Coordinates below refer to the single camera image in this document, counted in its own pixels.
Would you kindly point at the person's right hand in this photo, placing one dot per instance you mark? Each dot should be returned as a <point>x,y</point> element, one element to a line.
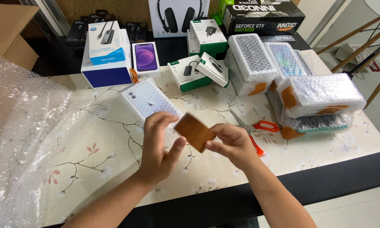
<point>239,147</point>

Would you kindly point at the person's left hand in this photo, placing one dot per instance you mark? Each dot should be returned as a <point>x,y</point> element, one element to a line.
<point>155,155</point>

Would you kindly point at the brown packing tape roll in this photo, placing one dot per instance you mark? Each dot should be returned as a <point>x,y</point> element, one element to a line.
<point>194,131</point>

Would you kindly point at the floral beige tablecloth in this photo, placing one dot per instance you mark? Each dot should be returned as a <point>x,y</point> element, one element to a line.
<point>114,164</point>

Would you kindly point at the bubble-wrapped purple phone box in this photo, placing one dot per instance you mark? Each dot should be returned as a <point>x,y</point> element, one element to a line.
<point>145,98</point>

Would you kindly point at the bubble-wrapped green parcel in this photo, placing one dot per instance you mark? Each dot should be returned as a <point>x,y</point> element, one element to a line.
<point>316,125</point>

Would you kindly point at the white green hub box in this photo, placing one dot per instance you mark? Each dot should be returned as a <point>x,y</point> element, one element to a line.
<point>213,68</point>

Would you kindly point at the white green adapter box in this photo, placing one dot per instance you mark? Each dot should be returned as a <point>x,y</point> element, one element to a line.
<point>188,74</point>

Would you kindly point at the bubble-wrapped grey parcel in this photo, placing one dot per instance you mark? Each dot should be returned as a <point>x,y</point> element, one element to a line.
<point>251,57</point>

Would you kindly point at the large white and blue box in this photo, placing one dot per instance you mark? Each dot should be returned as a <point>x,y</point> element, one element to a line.
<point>106,74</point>

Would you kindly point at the long bubble-wrapped white parcel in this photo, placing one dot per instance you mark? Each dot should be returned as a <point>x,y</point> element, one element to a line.
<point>319,93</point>

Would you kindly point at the bubble-wrapped phone parcel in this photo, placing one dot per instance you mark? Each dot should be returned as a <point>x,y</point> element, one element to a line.
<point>286,60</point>

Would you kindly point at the flat black box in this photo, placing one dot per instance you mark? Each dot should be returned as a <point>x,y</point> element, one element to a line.
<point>278,38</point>

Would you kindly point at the white green charger box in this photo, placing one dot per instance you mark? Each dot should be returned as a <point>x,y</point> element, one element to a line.
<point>209,34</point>

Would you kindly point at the white blue adapter box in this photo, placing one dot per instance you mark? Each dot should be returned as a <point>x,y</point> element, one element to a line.
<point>106,42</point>

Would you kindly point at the black graphics card box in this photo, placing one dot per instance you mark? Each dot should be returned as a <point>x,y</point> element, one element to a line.
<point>262,19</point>

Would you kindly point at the large clear bubble wrap sheet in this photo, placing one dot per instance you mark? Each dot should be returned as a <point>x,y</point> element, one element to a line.
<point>25,133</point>

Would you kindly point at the white headphones box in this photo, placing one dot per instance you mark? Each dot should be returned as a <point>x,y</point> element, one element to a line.
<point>177,17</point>

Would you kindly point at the crumpled paper bag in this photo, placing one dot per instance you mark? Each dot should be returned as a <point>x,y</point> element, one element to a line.
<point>346,53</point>

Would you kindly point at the black tripod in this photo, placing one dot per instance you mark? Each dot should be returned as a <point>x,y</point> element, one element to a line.
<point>372,53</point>

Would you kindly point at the white stool with wooden legs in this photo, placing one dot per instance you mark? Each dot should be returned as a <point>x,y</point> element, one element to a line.
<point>367,41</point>

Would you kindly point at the brown cardboard carton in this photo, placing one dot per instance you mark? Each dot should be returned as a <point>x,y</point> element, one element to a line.
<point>9,34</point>

